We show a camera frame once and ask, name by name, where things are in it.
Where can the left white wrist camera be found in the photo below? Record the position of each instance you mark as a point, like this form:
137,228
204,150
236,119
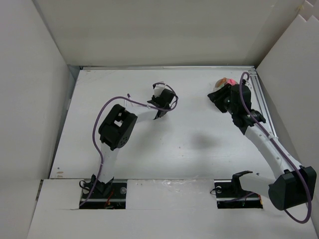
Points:
158,88

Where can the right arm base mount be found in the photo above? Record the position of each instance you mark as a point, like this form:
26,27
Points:
230,195

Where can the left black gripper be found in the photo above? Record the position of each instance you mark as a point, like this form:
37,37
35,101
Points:
154,98

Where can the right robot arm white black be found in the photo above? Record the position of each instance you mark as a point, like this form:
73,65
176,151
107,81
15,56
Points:
292,184

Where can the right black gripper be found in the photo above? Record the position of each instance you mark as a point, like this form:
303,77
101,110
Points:
218,96

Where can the white round divided container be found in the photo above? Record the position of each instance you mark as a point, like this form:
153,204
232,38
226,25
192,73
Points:
216,88

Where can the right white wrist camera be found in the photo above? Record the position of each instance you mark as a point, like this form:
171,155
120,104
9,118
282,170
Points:
248,84

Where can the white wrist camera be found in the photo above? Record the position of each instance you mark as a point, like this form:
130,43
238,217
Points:
248,84
158,88

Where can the orange highlighter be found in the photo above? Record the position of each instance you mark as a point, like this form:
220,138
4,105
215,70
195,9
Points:
221,82

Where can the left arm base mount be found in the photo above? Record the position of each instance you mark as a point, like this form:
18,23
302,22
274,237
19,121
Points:
108,196

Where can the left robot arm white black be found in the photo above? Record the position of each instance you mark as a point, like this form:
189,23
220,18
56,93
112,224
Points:
117,127

